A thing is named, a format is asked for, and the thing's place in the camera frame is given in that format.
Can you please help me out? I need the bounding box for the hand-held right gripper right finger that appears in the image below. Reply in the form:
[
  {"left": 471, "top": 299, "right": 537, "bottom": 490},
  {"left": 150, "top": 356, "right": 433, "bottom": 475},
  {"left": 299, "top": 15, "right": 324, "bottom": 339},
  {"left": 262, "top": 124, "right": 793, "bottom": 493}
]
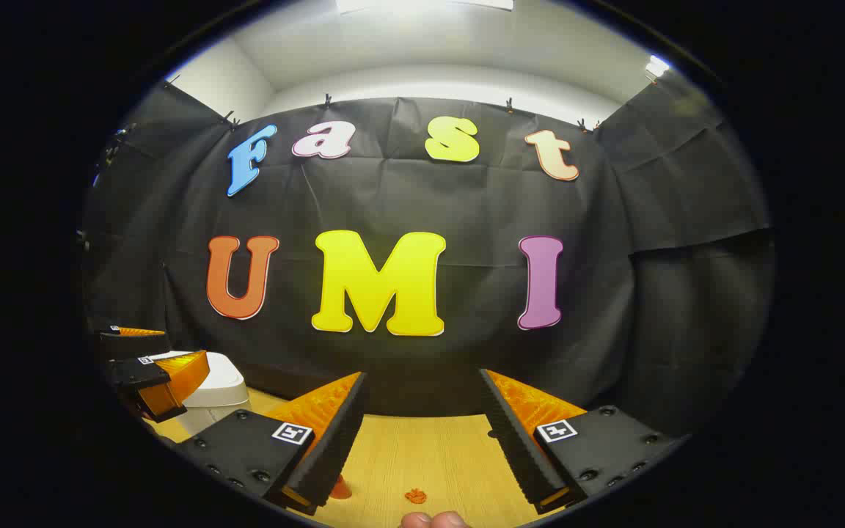
[{"left": 478, "top": 368, "right": 689, "bottom": 515}]

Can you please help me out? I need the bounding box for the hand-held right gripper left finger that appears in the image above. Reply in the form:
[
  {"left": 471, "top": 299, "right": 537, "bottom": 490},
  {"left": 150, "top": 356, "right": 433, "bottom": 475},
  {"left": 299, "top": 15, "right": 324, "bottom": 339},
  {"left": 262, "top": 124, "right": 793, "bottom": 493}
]
[{"left": 173, "top": 370, "right": 369, "bottom": 516}]

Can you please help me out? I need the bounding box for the white desktop garbage bin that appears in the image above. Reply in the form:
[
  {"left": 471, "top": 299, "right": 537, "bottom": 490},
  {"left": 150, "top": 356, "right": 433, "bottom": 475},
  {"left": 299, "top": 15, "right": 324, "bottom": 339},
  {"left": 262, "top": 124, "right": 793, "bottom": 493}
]
[{"left": 145, "top": 351, "right": 252, "bottom": 441}]

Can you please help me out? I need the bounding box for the wooden desktop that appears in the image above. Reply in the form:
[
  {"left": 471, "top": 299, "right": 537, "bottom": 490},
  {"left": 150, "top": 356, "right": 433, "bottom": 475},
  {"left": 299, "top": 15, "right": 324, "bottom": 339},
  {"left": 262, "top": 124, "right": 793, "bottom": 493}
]
[{"left": 144, "top": 385, "right": 542, "bottom": 528}]

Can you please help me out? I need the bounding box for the black backdrop cloth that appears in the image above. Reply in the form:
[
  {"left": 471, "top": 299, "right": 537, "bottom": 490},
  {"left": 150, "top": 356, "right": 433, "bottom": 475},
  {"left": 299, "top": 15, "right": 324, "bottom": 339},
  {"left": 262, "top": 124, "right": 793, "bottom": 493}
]
[{"left": 81, "top": 70, "right": 772, "bottom": 441}]

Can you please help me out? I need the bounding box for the ceiling light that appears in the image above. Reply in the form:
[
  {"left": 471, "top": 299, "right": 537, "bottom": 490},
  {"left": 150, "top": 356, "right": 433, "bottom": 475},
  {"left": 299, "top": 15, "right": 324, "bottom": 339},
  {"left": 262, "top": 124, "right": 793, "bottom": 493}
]
[{"left": 336, "top": 0, "right": 516, "bottom": 15}]

